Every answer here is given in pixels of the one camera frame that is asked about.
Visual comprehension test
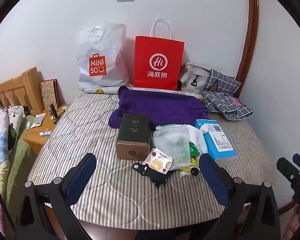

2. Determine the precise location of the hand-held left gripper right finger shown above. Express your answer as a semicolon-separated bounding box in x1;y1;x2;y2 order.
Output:
199;153;281;240

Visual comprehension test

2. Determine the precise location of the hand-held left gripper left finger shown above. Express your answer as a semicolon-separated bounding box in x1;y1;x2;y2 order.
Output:
15;152;97;240

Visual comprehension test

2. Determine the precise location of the green sachet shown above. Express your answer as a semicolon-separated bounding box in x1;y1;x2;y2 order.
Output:
189;142;201;159

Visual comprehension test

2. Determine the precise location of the yellow bag with black straps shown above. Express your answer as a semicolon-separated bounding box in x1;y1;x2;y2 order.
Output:
132;155;200;190

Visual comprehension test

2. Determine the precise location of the person's pink clothing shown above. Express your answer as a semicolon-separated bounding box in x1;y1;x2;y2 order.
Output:
283;204;300;240

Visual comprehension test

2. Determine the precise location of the blue tissue pack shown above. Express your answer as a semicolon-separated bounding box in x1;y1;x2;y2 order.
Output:
195;119;238;167

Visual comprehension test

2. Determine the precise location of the white and mint sock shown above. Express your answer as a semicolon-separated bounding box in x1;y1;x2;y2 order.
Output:
154;123;210;155

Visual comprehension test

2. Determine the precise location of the orange print sachet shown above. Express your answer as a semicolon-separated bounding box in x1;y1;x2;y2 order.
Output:
142;147;173;174

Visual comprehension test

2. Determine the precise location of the wooden nightstand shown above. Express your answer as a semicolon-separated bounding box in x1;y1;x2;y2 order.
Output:
23;104;71;155

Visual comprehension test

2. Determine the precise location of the green bed sheet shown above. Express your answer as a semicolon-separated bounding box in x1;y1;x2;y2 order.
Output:
5;115;38;220

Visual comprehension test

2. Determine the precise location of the dark box with gold base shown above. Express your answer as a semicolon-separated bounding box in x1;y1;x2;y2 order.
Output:
115;114;150;160

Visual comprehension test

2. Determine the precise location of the white flat tube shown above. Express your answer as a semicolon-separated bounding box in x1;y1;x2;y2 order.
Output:
30;113;47;128

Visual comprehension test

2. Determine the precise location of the grey plaid cloth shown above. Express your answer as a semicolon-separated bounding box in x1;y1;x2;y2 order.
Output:
201;91;254;122
205;69;241;97

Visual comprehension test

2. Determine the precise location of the rolled paper poster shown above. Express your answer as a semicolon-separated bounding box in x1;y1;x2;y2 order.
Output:
80;86;205;100

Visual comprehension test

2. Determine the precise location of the patterned cover book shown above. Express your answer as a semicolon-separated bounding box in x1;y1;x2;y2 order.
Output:
40;79;59;110

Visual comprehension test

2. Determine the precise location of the white patterned cloth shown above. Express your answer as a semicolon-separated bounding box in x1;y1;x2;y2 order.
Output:
0;106;26;140

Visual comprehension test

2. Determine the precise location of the purple knit cloth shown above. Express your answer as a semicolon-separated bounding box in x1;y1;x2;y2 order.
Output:
109;85;210;128

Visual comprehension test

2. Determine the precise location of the wooden headboard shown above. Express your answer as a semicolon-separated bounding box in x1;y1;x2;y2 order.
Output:
0;67;44;117

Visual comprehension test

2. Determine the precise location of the white plastic shopping bag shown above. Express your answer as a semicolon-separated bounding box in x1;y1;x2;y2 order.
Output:
76;23;130;90

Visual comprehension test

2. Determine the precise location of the red paper bag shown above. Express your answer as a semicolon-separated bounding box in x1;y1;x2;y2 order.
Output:
133;18;185;90

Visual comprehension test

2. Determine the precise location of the wooden door frame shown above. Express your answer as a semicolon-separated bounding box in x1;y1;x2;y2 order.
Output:
233;0;259;98

